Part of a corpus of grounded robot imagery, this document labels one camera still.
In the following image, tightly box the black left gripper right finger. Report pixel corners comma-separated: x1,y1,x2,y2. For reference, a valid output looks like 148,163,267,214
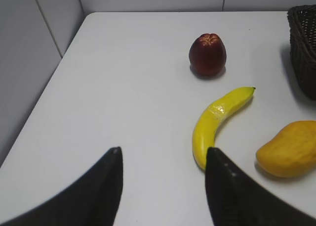
205,147,316,226

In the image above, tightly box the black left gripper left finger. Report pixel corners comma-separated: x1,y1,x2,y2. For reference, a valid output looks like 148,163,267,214
4,147,123,226

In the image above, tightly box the yellow banana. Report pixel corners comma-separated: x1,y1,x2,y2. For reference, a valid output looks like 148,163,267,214
192,87,256,171

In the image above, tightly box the black woven basket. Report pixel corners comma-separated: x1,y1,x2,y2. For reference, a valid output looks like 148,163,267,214
287,4,316,100

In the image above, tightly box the orange yellow mango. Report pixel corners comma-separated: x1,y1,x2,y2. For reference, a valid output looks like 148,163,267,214
256,121,316,178

